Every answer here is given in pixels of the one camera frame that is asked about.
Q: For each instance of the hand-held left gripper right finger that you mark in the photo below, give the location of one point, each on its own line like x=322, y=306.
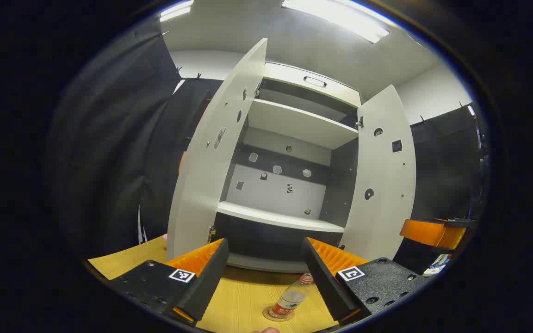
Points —
x=324, y=282

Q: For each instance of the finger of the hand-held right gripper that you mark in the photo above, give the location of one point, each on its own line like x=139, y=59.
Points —
x=428, y=233

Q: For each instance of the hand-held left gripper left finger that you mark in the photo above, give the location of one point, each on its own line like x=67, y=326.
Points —
x=211, y=277

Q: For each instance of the clear red label water bottle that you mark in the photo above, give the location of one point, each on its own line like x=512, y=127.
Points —
x=289, y=298

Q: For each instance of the white cabinet door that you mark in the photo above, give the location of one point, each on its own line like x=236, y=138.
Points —
x=382, y=222
x=215, y=175

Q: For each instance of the round wooden coaster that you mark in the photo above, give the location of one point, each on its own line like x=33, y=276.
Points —
x=269, y=315

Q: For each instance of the white cabinet shelf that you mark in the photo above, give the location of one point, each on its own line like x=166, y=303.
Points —
x=275, y=217
x=299, y=122

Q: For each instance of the white cabinet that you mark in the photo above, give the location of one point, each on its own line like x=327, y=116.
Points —
x=275, y=192

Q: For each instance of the long ceiling light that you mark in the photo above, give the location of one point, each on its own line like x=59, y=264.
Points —
x=340, y=16

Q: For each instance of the short ceiling light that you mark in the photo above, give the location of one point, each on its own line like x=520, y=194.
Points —
x=176, y=10

